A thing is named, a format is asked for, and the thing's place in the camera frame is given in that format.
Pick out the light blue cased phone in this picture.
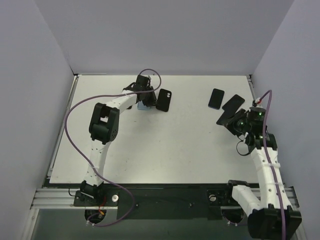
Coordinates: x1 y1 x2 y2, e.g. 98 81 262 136
137 101 151 111

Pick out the black phone from blue case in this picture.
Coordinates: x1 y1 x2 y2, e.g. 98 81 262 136
222 94 245 114

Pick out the blue phone black screen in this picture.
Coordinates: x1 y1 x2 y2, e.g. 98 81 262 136
208 88 225 110

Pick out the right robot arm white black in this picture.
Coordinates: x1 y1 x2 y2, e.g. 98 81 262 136
222 106 302 240

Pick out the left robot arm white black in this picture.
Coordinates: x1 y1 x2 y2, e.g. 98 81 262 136
80 75 156 206

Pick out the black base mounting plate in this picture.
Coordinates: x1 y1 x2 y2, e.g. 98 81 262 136
73 183 246 222

